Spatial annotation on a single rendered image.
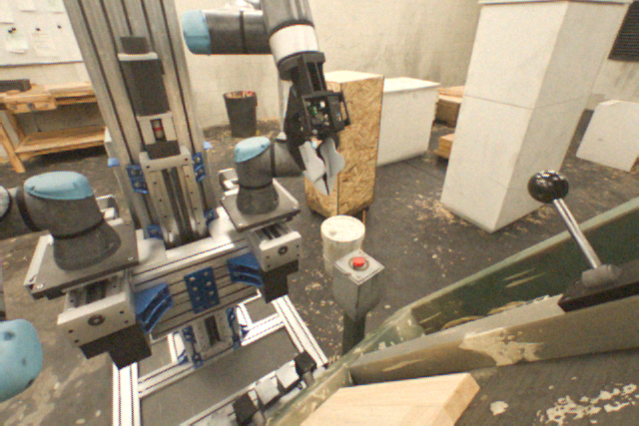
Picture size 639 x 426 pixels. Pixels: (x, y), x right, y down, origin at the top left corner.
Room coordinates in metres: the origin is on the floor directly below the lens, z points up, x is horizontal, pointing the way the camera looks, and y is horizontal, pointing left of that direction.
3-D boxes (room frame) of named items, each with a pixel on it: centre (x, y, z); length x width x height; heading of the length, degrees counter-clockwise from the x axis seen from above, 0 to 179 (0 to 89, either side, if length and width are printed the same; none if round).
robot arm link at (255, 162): (0.92, 0.23, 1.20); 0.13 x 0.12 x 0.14; 96
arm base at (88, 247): (0.66, 0.66, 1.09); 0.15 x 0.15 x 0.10
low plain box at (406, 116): (3.93, -0.86, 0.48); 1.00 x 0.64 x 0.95; 121
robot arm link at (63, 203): (0.66, 0.66, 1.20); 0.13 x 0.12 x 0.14; 122
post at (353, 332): (0.73, -0.11, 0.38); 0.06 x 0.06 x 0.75; 39
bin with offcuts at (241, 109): (4.82, 1.33, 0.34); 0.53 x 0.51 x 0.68; 31
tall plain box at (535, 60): (2.54, -1.65, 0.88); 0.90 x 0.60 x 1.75; 121
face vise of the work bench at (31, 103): (3.46, 3.32, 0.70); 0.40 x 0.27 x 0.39; 121
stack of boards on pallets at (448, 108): (6.18, -3.00, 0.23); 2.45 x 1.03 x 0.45; 121
